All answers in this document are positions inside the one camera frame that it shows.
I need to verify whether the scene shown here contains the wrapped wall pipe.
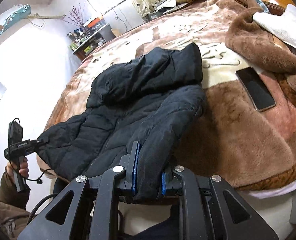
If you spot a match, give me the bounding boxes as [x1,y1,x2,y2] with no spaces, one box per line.
[27,14,66,20]

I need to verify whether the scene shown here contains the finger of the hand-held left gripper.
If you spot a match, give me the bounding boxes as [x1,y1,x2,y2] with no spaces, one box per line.
[34,136,50,150]

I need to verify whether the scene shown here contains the black smartphone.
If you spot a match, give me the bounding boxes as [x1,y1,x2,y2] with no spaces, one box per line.
[235,66,277,112]

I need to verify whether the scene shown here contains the person's left forearm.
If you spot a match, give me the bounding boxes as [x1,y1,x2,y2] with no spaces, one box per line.
[0,172,31,210]

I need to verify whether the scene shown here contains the teal covered air conditioner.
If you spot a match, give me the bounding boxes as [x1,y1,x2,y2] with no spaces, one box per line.
[0,4,32,44]

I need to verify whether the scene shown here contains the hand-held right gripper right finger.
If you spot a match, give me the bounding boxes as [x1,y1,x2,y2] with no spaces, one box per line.
[162,165,279,240]

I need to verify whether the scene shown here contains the black storage box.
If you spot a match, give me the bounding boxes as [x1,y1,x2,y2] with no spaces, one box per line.
[142,9,168,22]

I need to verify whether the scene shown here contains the orange box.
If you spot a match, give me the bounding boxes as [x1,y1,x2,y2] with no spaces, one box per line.
[84,17,105,28]

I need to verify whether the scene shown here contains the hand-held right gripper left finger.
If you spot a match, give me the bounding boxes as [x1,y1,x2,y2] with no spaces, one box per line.
[17,141,141,240]

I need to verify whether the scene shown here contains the black cable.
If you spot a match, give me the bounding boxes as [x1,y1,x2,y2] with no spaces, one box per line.
[26,169,54,184]

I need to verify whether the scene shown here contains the vase of bare branches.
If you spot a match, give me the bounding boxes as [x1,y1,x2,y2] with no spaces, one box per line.
[63,5,87,30]

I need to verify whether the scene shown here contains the cluttered grey shelf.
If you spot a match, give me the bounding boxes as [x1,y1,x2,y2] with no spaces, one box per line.
[68,24,111,57]

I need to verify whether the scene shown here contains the black puffer jacket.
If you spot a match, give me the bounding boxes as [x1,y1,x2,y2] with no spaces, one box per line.
[36,42,206,200]

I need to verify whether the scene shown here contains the light blue cloth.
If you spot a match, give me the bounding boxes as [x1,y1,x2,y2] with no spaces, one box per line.
[253,0,271,12]

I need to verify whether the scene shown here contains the person's dark trousers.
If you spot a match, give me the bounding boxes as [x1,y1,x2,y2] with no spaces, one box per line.
[123,205,186,240]

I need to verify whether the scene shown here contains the person's brown coat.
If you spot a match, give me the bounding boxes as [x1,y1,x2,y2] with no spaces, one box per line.
[0,200,31,240]

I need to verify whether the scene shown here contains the person's left hand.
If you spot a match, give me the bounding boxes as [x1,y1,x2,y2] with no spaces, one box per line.
[6,158,30,180]

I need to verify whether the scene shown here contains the brown plush blanket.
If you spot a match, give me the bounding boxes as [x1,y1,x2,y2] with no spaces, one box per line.
[37,0,296,195]

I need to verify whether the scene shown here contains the white folded towel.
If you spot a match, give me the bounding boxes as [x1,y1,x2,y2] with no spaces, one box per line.
[253,4,296,50]

